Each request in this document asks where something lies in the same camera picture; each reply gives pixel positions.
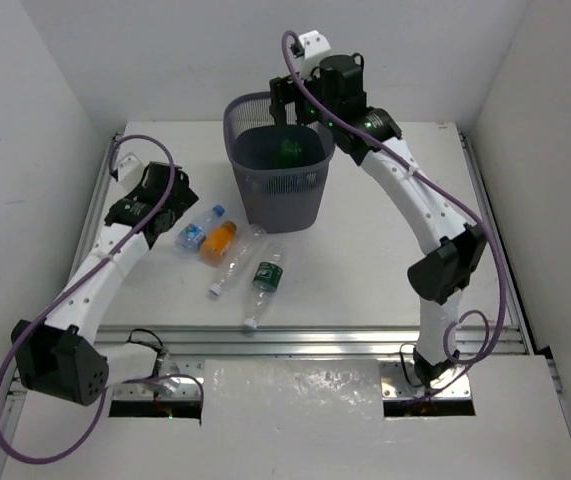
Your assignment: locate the green plastic bottle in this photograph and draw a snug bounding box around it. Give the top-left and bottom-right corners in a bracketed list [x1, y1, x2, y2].
[278, 138, 303, 160]

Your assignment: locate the clear bottle colourful label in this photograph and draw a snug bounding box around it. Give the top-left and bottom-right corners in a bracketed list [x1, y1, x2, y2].
[175, 204, 225, 253]

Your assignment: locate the orange juice bottle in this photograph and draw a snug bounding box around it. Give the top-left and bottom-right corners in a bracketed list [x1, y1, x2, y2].
[199, 221, 237, 265]

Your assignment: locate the clear bottle white cap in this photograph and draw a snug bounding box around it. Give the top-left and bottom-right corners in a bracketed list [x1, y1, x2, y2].
[209, 224, 266, 298]

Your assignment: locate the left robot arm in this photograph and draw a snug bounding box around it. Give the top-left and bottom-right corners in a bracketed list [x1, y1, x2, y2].
[11, 162, 198, 406]

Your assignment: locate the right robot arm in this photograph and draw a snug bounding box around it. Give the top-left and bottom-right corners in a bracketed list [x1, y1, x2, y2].
[269, 54, 487, 387]

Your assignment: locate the grey mesh waste bin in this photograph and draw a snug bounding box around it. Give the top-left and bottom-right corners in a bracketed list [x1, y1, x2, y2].
[223, 92, 335, 233]

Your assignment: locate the clear bottle dark green label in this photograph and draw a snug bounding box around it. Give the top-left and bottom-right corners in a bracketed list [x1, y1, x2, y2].
[243, 242, 286, 330]

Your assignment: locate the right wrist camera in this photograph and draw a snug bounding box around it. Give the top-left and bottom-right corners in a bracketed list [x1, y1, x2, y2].
[290, 30, 332, 79]

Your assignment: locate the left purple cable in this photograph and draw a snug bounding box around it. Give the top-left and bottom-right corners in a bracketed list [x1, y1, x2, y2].
[0, 134, 205, 462]

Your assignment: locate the left aluminium side rail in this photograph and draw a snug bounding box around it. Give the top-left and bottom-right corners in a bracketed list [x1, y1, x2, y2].
[47, 130, 125, 351]

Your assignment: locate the aluminium side rail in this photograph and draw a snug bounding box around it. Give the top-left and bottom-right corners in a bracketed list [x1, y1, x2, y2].
[47, 130, 125, 351]
[458, 130, 539, 355]

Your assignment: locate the right aluminium side rail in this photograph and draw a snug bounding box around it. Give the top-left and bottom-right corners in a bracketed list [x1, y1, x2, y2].
[458, 130, 539, 355]

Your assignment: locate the aluminium front rail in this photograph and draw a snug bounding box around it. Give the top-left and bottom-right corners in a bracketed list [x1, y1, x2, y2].
[95, 325, 531, 364]

